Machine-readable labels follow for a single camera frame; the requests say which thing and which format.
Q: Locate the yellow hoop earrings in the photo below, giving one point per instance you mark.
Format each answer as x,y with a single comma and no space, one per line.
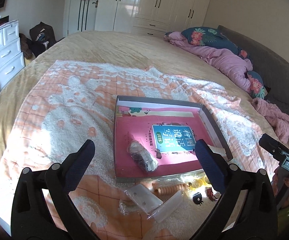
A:
198,181

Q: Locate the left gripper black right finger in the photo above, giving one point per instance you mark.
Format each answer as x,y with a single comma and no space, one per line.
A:
213,165

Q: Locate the small red charm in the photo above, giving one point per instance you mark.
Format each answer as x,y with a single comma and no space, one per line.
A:
210,195

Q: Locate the pink quilt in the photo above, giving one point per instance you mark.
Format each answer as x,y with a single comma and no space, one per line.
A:
224,60

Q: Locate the black bag on floor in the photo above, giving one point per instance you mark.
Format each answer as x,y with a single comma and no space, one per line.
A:
42,38

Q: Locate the white bedroom door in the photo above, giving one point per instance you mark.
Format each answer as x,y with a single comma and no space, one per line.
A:
79,15

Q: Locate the small bagged dark jewelry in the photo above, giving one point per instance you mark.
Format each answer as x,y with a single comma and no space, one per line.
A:
142,157

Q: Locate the dark floral pillow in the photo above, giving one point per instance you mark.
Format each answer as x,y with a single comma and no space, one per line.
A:
206,36

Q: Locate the clear bag white card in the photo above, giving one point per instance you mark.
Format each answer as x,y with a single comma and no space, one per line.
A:
143,198

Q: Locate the peach white fleece blanket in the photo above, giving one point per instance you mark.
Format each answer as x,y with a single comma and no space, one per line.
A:
75,101

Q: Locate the beige bed cover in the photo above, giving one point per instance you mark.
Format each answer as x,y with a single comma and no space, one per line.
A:
120,49

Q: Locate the pink children's book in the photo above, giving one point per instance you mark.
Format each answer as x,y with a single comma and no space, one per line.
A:
169,134

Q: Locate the white built-in wardrobe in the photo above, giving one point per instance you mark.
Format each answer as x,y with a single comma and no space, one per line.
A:
150,17

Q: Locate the white wavy hair comb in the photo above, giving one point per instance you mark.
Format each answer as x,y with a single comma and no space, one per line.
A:
218,150

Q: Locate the white drawer cabinet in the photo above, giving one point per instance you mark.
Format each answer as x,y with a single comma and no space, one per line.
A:
11,56

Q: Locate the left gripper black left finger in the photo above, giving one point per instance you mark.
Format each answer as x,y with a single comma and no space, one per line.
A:
76,164

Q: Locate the dark grey headboard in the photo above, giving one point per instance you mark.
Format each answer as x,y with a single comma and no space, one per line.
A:
273,69

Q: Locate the shallow cardboard tray box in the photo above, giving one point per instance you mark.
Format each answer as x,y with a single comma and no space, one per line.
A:
207,117

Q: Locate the pink knitted blanket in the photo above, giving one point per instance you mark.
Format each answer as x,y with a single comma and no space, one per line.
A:
274,116

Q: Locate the clear plastic bag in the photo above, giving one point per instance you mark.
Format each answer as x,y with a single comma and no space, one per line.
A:
167,208

